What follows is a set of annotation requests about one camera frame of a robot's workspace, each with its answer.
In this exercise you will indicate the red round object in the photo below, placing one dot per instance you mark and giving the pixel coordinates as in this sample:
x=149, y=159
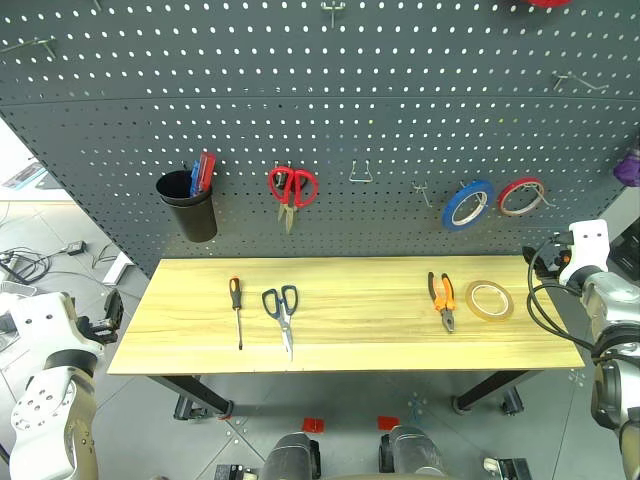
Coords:
x=547, y=2

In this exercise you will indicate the orange black screwdriver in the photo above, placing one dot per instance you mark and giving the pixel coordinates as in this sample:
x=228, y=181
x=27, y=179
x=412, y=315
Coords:
x=235, y=292

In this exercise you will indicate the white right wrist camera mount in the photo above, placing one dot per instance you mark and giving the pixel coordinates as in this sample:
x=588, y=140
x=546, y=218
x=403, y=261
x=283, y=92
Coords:
x=590, y=245

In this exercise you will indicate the black power adapter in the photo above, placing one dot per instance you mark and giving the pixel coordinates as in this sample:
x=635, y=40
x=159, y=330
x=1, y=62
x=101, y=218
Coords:
x=76, y=247

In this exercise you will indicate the light wooden table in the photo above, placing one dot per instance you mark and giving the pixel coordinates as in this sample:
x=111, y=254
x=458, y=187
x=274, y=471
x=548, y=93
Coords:
x=350, y=320

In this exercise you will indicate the red floor marker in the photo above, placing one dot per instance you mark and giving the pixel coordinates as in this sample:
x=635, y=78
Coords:
x=388, y=423
x=313, y=425

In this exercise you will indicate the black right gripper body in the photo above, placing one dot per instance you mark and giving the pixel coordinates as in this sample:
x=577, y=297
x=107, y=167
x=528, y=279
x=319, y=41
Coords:
x=550, y=260

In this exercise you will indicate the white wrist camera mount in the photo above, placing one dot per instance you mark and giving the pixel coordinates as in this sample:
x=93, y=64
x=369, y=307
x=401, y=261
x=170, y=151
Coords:
x=42, y=320
x=590, y=245

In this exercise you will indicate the dark rounded robot leg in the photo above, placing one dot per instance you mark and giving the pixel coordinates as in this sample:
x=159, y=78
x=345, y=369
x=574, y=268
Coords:
x=290, y=457
x=412, y=452

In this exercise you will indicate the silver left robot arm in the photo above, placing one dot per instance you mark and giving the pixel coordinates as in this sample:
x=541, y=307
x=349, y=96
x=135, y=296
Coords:
x=55, y=415

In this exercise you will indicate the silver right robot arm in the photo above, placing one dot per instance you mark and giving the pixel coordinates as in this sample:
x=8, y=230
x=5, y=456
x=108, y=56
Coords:
x=615, y=310

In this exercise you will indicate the clear tape roll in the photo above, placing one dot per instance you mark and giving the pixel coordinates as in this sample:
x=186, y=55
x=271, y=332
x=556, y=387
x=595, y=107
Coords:
x=472, y=305

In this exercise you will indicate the silver pegboard hook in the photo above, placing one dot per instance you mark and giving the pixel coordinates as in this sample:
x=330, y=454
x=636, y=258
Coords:
x=30, y=45
x=332, y=12
x=422, y=195
x=580, y=81

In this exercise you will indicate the black table leg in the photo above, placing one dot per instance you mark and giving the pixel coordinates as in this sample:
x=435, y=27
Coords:
x=492, y=387
x=195, y=390

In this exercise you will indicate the red tape roll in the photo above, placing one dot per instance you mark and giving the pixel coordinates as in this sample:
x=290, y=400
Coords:
x=507, y=192

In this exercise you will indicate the grey pegboard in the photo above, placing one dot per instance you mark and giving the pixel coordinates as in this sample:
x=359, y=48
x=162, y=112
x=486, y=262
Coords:
x=350, y=100

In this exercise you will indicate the white box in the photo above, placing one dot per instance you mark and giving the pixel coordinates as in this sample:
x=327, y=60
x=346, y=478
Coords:
x=117, y=269

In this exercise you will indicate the purple object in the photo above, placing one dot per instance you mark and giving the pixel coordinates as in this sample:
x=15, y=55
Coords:
x=629, y=170

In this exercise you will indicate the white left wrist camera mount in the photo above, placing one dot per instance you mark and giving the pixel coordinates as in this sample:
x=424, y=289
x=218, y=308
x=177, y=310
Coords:
x=42, y=320

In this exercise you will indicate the blue utility knife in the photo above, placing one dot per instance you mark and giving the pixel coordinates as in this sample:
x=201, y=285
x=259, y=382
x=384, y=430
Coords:
x=194, y=180

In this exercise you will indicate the black plastic cup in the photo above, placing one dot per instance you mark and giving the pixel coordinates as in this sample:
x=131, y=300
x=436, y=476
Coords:
x=195, y=215

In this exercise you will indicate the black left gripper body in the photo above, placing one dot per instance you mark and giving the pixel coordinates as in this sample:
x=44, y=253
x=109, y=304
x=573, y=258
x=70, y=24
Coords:
x=97, y=331

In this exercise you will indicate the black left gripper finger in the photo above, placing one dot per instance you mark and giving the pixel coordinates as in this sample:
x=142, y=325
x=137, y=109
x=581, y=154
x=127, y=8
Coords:
x=115, y=307

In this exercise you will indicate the blue tape roll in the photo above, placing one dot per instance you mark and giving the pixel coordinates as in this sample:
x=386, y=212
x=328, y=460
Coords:
x=452, y=212

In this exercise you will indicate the orange black pliers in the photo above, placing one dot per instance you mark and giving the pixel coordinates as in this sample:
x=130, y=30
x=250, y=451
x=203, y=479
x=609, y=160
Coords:
x=446, y=305

